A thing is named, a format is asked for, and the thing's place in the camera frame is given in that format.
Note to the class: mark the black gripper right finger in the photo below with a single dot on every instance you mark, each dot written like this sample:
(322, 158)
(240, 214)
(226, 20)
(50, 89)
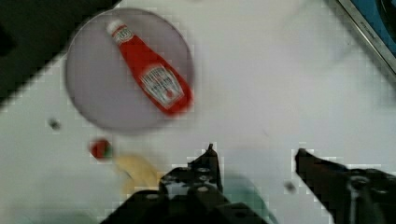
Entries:
(351, 196)

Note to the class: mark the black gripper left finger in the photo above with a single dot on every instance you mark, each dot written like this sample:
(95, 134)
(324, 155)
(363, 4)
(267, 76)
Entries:
(186, 195)

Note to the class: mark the red felt ketchup bottle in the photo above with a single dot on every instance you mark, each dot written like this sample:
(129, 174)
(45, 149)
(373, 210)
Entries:
(159, 80)

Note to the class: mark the grey round plate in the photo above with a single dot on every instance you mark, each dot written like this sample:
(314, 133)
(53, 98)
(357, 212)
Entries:
(99, 82)

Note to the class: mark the yellow felt banana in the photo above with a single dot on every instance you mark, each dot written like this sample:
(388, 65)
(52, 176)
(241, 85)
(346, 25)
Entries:
(141, 174)

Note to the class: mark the red felt strawberry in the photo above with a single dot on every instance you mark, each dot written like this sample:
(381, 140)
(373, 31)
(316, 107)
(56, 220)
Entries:
(101, 149)

